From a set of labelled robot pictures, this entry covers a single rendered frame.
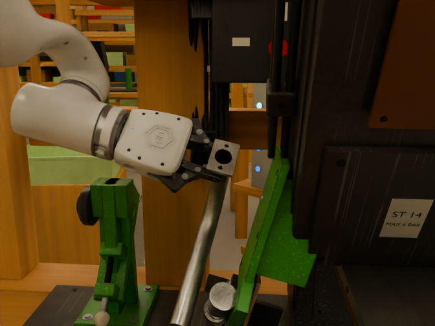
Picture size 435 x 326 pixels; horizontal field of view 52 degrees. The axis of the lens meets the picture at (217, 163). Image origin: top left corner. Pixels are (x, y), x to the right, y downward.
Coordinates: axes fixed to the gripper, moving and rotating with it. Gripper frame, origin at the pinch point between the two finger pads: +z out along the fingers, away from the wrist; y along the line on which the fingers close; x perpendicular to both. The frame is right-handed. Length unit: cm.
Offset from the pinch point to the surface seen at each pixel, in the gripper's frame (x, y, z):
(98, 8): 470, 469, -257
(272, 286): 40.9, -4.8, 19.6
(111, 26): 488, 457, -231
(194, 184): 26.1, 7.8, -3.8
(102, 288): 22.5, -18.7, -13.8
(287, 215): -8.0, -9.1, 10.6
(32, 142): 35, 11, -44
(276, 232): -6.2, -10.9, 10.0
